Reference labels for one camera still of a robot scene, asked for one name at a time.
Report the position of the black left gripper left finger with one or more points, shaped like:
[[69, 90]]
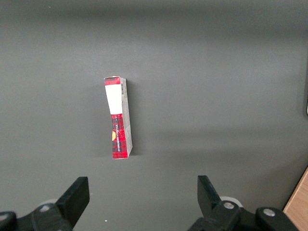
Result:
[[72, 202]]

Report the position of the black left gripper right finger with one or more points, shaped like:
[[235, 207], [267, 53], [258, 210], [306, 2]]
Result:
[[209, 202]]

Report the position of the red plaid shortbread box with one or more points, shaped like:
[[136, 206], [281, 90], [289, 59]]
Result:
[[119, 134]]

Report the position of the wooden drawer cabinet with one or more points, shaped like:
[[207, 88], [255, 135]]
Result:
[[299, 207]]

